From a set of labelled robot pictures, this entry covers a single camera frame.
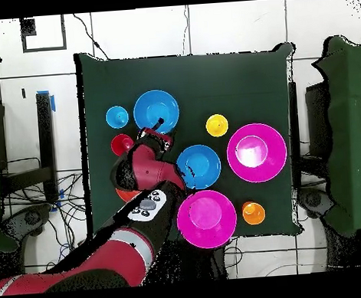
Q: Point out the orange plastic cup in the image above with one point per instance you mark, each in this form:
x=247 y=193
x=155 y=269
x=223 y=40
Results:
x=253 y=213

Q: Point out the red-orange plastic bowl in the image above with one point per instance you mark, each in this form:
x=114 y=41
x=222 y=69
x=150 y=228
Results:
x=127 y=195

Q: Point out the yellow plastic cup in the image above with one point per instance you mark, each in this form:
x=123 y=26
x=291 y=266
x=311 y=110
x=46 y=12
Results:
x=217 y=125

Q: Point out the dark green table cloth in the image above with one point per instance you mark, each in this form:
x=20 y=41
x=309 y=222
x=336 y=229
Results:
x=225 y=81

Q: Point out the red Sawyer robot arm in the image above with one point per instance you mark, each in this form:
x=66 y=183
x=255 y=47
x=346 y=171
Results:
x=148 y=168

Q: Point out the black tape square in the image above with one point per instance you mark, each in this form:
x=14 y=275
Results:
x=44 y=49

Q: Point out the light blue plastic cup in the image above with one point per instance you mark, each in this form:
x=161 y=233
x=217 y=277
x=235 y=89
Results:
x=117 y=117

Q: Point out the pink plastic bowl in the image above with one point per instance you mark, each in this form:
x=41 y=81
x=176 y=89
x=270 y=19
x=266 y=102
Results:
x=270 y=164
x=207 y=219

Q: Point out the red plastic cup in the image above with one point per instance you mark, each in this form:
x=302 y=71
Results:
x=120 y=145

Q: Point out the blue plastic bowl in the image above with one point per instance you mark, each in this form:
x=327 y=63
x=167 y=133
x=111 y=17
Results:
x=203 y=165
x=153 y=108

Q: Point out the black metal stand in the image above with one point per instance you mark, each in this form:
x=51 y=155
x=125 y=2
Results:
x=294 y=131
x=45 y=133

